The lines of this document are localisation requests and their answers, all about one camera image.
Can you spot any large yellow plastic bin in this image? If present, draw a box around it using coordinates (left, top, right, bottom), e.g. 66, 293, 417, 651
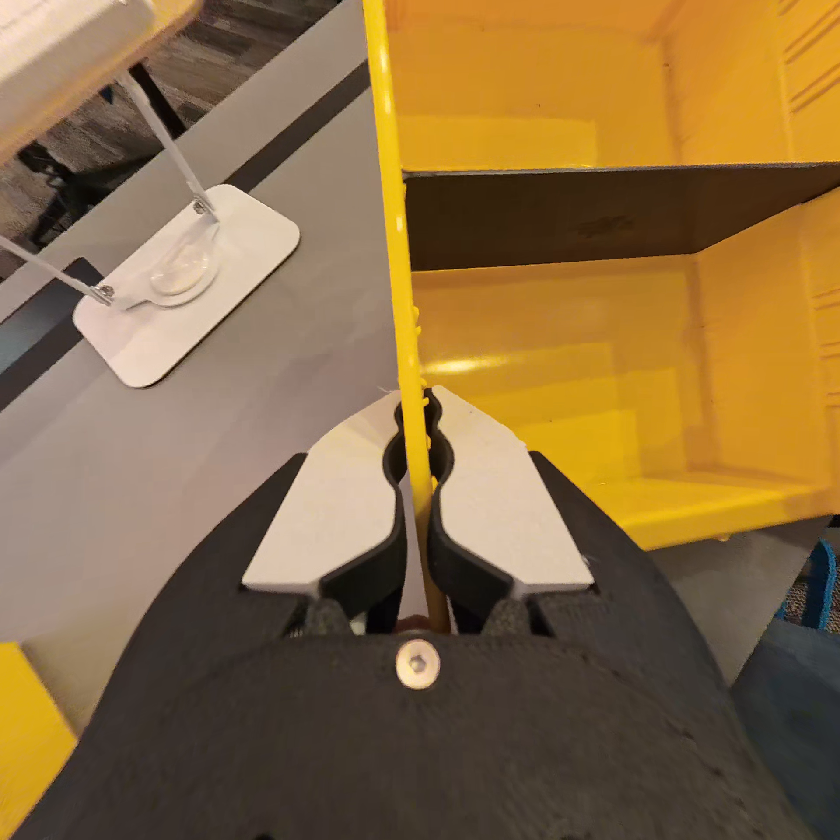
362, 0, 840, 635

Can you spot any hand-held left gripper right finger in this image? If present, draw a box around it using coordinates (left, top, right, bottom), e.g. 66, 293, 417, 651
425, 385, 596, 619

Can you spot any black bin divider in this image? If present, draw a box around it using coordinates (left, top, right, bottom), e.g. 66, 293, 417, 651
402, 161, 840, 272

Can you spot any white flat panel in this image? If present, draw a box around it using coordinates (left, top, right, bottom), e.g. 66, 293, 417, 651
0, 0, 206, 166

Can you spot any white stand with metal rods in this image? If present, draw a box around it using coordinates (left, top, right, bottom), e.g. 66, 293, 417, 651
0, 71, 302, 389

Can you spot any small yellow bin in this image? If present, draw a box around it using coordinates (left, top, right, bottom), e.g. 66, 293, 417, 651
0, 642, 80, 840

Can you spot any blue fabric bag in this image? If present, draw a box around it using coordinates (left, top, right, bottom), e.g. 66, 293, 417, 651
730, 538, 840, 840

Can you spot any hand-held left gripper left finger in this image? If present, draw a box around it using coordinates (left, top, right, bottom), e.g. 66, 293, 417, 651
241, 392, 409, 619

